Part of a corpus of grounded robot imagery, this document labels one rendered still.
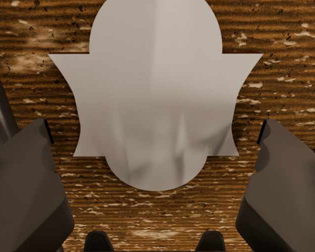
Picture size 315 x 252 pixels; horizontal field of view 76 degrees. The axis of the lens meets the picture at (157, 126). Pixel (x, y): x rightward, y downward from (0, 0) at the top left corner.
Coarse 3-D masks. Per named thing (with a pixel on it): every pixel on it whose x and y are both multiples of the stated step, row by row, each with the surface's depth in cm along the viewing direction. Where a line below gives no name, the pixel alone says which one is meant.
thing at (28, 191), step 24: (24, 144) 9; (48, 144) 11; (0, 168) 8; (24, 168) 8; (48, 168) 9; (0, 192) 7; (24, 192) 7; (48, 192) 7; (0, 216) 6; (24, 216) 6; (48, 216) 6; (72, 216) 7; (0, 240) 5; (24, 240) 5; (48, 240) 6
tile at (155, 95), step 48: (144, 0) 10; (192, 0) 10; (96, 48) 11; (144, 48) 11; (192, 48) 11; (96, 96) 12; (144, 96) 12; (192, 96) 12; (96, 144) 14; (144, 144) 14; (192, 144) 14
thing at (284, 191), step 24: (264, 120) 11; (264, 144) 9; (288, 144) 9; (264, 168) 8; (288, 168) 8; (312, 168) 8; (264, 192) 7; (288, 192) 7; (312, 192) 7; (240, 216) 7; (264, 216) 6; (288, 216) 6; (312, 216) 6; (264, 240) 6; (288, 240) 5; (312, 240) 5
